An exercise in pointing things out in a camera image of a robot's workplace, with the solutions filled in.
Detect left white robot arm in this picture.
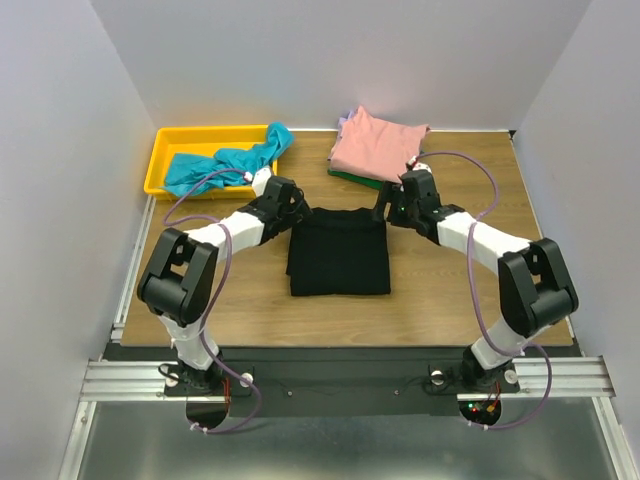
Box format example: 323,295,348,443
137,172,311,394

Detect lavender folded t-shirt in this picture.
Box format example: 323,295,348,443
337,109,358,138

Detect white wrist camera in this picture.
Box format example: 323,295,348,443
406,156,432,173
243,166,273,197

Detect black t-shirt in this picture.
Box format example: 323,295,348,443
286,207,391,297

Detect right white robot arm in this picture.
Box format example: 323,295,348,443
373,168,579,390

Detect yellow plastic bin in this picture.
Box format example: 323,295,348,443
143,125,267,201

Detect green folded t-shirt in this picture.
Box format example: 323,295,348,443
327,168,383,190

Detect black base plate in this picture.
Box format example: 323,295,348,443
164,344,521,419

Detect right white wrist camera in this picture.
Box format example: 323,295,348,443
406,156,432,173

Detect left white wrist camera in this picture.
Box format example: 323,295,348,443
243,166,273,197

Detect aluminium frame rail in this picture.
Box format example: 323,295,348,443
61,227,617,479

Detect pink folded t-shirt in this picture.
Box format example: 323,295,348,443
328,106,430,182

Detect teal t-shirt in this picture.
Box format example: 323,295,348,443
164,122,294,199

